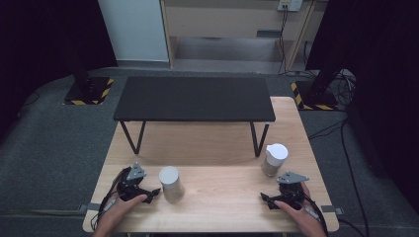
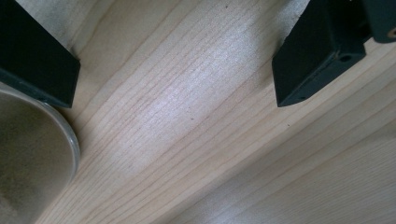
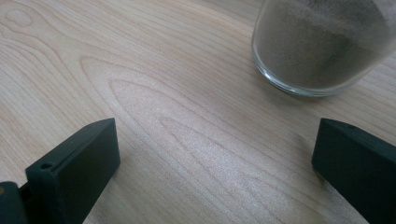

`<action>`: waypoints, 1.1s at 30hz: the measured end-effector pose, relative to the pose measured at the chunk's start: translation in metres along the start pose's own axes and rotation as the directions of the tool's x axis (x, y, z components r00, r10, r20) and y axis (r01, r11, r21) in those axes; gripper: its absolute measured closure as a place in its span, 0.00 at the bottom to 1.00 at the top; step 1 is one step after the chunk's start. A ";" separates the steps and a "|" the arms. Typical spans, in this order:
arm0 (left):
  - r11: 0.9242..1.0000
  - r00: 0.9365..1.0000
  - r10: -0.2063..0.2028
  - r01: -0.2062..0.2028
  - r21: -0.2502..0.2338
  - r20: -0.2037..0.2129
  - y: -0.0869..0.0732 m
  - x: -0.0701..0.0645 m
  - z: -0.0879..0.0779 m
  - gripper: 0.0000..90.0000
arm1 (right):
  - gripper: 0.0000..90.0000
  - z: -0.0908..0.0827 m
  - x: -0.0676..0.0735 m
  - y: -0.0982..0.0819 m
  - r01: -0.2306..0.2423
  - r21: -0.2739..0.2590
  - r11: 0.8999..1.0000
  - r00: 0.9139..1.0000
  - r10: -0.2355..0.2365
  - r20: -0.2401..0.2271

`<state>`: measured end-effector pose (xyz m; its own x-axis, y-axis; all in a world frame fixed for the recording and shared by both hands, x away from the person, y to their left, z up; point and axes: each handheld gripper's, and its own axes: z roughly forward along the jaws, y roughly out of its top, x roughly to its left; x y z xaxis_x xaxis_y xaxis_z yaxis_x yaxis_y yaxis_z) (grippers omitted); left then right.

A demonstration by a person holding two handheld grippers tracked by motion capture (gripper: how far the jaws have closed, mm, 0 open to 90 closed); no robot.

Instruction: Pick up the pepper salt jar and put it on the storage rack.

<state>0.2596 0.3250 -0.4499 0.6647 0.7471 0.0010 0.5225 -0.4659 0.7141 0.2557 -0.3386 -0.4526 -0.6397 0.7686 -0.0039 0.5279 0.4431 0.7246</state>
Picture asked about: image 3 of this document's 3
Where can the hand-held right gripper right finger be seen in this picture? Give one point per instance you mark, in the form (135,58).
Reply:
(361,161)

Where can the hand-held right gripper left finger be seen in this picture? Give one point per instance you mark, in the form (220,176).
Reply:
(77,168)

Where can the glass jar with dark powder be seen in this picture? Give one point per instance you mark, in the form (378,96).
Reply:
(314,46)

